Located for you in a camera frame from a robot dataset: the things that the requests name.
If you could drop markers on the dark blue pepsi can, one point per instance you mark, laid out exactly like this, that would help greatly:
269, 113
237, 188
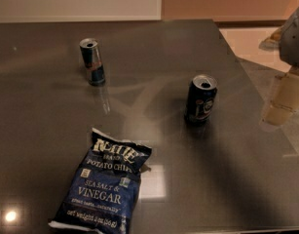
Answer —
200, 100

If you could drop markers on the blue kettle chips bag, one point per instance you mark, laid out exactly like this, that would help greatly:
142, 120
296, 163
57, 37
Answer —
105, 187

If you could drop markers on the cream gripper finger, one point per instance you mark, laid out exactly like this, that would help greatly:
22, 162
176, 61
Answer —
283, 99

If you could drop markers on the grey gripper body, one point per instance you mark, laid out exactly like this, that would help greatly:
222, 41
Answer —
293, 44

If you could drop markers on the slim redbull can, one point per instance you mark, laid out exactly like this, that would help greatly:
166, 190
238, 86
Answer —
92, 61

